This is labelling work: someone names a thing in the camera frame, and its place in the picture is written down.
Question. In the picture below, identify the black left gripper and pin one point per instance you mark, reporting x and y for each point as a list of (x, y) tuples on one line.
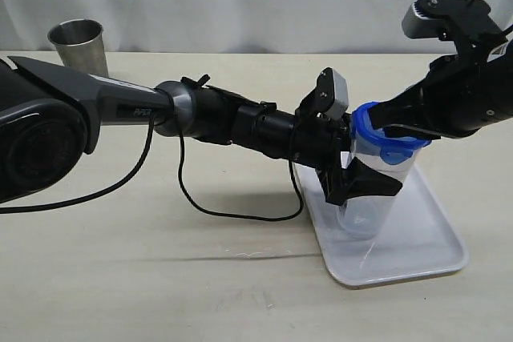
[(318, 142)]

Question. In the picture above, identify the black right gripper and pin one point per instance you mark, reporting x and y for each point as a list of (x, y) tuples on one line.
[(444, 104)]

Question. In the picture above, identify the clear plastic container with label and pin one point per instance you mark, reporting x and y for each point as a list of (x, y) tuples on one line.
[(363, 217)]

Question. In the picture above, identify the stainless steel cup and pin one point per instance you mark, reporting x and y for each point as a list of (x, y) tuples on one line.
[(79, 44)]

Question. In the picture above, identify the blue plastic lid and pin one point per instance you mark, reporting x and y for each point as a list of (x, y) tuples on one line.
[(373, 142)]

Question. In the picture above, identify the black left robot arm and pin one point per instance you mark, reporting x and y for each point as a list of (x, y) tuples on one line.
[(51, 115)]

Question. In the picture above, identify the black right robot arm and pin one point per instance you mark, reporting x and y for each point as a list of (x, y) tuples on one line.
[(495, 86)]

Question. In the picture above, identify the white rectangular tray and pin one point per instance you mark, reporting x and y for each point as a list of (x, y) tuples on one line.
[(417, 240)]

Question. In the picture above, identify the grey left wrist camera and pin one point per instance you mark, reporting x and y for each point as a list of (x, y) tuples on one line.
[(340, 96)]

